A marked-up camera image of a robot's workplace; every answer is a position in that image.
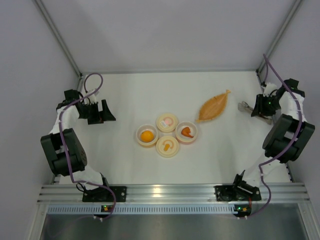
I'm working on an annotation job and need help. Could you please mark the metal tongs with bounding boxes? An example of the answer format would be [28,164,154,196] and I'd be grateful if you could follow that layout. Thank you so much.
[237,101,273,125]

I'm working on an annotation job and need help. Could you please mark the orange ball food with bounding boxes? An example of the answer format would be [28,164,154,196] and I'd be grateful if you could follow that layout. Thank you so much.
[140,130,154,143]

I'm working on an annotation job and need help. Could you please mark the orange shrimp food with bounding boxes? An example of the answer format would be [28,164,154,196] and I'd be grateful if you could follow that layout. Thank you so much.
[181,126,194,138]

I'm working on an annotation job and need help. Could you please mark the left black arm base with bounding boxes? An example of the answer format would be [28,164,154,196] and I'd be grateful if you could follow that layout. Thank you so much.
[82,186,127,203]

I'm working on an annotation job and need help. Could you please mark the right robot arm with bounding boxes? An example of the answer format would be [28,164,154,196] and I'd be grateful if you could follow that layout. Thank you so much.
[232,78,315,193]

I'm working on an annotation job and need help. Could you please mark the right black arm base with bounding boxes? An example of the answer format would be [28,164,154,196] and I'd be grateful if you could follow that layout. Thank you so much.
[214,185,262,202]

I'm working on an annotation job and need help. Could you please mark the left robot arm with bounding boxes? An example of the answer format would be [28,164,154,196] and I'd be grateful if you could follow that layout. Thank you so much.
[40,89,116,189]

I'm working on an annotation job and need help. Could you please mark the woven fish-shaped basket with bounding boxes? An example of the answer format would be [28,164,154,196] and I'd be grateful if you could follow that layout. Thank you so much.
[195,89,231,123]

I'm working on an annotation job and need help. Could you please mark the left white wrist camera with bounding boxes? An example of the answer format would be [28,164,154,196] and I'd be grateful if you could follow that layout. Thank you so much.
[88,89,99,104]

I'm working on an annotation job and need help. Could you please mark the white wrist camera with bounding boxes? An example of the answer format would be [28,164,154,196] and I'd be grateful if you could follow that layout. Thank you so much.
[88,89,99,104]
[262,82,278,97]

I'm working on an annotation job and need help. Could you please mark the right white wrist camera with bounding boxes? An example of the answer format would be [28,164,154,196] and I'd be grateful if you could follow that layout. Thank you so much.
[262,82,278,97]

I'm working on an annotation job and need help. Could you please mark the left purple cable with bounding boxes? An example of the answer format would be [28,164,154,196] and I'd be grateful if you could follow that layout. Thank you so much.
[59,72,117,221]

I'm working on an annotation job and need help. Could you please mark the aluminium front rail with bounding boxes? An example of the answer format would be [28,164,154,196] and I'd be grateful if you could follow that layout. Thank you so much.
[37,182,310,205]

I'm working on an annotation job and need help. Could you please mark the right aluminium frame post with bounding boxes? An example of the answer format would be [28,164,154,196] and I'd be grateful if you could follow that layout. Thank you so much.
[264,0,305,59]

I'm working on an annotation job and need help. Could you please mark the aluminium frame post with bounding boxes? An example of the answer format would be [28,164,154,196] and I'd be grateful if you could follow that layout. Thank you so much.
[32,0,83,79]
[264,0,305,59]

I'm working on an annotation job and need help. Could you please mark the slotted grey cable duct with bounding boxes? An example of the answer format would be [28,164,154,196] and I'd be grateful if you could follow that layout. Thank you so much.
[47,204,249,215]

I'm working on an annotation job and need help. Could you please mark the left aluminium frame post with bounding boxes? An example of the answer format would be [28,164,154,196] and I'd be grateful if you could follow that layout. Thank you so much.
[32,0,83,79]

